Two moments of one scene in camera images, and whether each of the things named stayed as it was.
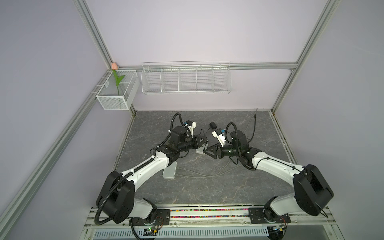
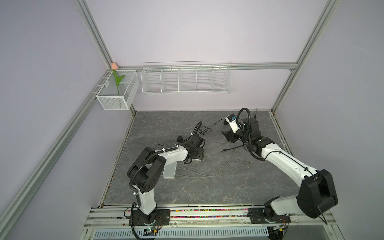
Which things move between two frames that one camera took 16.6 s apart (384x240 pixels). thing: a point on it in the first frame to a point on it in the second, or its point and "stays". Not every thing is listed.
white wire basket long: [186, 77] stays
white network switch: [169, 172] stays
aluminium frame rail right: [284, 138] stays
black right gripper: [213, 148] to [230, 136]
